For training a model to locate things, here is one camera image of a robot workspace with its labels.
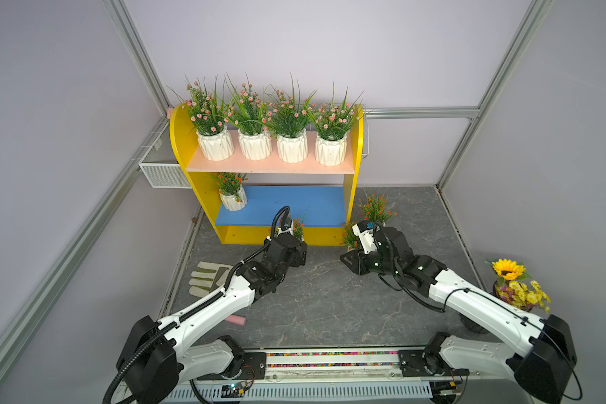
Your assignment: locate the pink flower pot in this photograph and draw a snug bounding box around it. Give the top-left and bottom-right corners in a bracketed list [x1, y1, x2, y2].
[167, 77, 235, 162]
[227, 77, 272, 161]
[307, 92, 363, 167]
[266, 77, 316, 164]

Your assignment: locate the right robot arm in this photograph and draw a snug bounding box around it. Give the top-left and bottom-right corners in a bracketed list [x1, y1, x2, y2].
[340, 221, 578, 403]

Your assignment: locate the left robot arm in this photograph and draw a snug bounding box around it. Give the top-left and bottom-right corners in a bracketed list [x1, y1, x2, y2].
[102, 206, 307, 403]

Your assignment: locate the purple trowel pink handle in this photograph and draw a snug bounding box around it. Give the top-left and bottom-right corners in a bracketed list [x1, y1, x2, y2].
[225, 315, 247, 326]

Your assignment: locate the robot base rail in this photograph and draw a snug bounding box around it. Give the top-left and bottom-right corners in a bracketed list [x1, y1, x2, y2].
[134, 343, 499, 403]

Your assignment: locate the white mesh basket left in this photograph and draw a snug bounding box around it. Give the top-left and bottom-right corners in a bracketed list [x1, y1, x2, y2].
[134, 119, 190, 190]

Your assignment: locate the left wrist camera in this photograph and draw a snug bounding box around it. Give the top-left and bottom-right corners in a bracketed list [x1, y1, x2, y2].
[275, 222, 294, 237]

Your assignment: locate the orange flower pot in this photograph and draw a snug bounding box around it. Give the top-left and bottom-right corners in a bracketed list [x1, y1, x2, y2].
[341, 222, 361, 249]
[213, 173, 247, 211]
[358, 193, 397, 225]
[291, 218, 305, 242]

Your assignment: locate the yellow rack with shelves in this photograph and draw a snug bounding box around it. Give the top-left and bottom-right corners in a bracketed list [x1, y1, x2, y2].
[170, 106, 365, 246]

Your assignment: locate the beige gardening glove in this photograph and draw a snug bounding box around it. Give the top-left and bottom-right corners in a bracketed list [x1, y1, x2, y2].
[189, 262, 232, 298]

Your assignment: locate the sunflower bouquet in basket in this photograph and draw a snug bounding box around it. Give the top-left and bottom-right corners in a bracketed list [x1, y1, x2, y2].
[486, 259, 551, 314]

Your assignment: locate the white wire basket rear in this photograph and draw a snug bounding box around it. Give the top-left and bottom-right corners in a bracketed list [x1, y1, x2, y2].
[362, 105, 370, 160]

